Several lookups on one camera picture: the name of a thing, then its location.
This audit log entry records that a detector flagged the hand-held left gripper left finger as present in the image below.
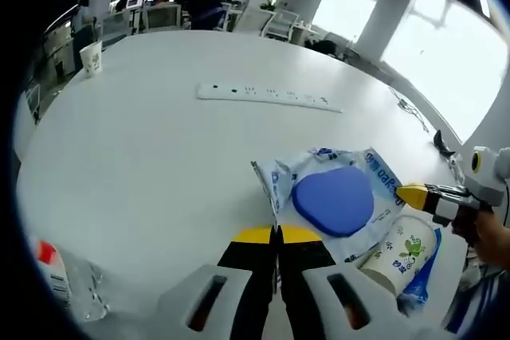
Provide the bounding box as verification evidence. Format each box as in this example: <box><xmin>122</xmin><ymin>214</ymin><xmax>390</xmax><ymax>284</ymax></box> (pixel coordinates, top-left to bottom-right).
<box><xmin>158</xmin><ymin>225</ymin><xmax>277</xmax><ymax>340</ymax></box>

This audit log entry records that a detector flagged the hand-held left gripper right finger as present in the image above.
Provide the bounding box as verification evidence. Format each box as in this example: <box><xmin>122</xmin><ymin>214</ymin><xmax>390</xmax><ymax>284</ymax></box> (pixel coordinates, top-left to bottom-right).
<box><xmin>277</xmin><ymin>225</ymin><xmax>386</xmax><ymax>340</ymax></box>

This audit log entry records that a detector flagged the white paper cup green print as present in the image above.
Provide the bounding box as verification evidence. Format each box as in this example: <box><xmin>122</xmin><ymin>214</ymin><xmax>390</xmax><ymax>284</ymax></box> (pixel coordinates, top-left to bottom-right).
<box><xmin>79</xmin><ymin>41</ymin><xmax>104</xmax><ymax>77</ymax></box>
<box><xmin>357</xmin><ymin>214</ymin><xmax>436</xmax><ymax>298</ymax></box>

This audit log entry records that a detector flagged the clear bag with blue item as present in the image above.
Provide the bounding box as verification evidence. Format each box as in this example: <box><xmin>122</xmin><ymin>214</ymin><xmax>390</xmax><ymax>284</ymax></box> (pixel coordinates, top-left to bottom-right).
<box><xmin>250</xmin><ymin>147</ymin><xmax>406</xmax><ymax>266</ymax></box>

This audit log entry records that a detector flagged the blue tissue packet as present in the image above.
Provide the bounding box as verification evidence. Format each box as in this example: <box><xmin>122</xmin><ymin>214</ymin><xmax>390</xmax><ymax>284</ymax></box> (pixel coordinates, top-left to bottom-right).
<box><xmin>395</xmin><ymin>228</ymin><xmax>444</xmax><ymax>318</ymax></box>

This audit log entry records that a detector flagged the clear plastic bottle red label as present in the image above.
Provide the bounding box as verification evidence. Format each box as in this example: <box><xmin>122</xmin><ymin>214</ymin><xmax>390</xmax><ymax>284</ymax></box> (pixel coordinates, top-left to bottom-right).
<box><xmin>33</xmin><ymin>238</ymin><xmax>112</xmax><ymax>324</ymax></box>

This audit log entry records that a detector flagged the person's right hand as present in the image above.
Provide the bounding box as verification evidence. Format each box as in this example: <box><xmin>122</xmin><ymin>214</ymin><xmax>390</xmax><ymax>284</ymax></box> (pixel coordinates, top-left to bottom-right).
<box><xmin>451</xmin><ymin>205</ymin><xmax>510</xmax><ymax>272</ymax></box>

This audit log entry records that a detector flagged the black binder clip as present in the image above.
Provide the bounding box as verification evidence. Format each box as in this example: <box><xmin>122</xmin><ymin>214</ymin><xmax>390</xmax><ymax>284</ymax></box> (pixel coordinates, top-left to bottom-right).
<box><xmin>433</xmin><ymin>129</ymin><xmax>456</xmax><ymax>158</ymax></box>

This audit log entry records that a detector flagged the person's striped clothing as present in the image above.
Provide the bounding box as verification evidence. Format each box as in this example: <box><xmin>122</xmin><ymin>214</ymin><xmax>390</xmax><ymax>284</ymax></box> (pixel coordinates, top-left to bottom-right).
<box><xmin>441</xmin><ymin>263</ymin><xmax>510</xmax><ymax>336</ymax></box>

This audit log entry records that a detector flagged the white table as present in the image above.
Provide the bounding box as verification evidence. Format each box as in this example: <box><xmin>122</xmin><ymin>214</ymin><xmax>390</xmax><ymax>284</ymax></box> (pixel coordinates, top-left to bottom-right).
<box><xmin>15</xmin><ymin>29</ymin><xmax>481</xmax><ymax>340</ymax></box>

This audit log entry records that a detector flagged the dark bag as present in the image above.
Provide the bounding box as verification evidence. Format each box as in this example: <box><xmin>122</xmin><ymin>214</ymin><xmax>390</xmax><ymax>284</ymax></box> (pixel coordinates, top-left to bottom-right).
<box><xmin>305</xmin><ymin>39</ymin><xmax>344</xmax><ymax>57</ymax></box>

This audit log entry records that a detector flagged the white power strip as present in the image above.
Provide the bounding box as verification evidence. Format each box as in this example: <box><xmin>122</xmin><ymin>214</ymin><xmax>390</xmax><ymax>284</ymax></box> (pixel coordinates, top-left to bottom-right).
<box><xmin>195</xmin><ymin>82</ymin><xmax>344</xmax><ymax>115</ymax></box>

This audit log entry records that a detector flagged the white office chair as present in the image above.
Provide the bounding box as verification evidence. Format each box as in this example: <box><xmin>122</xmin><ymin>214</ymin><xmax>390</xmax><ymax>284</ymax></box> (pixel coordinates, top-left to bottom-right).
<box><xmin>142</xmin><ymin>2</ymin><xmax>183</xmax><ymax>33</ymax></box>
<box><xmin>264</xmin><ymin>10</ymin><xmax>300</xmax><ymax>41</ymax></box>

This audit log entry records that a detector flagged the thin cable on table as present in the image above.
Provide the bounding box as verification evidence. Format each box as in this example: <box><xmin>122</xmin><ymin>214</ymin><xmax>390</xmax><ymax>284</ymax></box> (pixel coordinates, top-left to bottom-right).
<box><xmin>388</xmin><ymin>84</ymin><xmax>432</xmax><ymax>135</ymax></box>

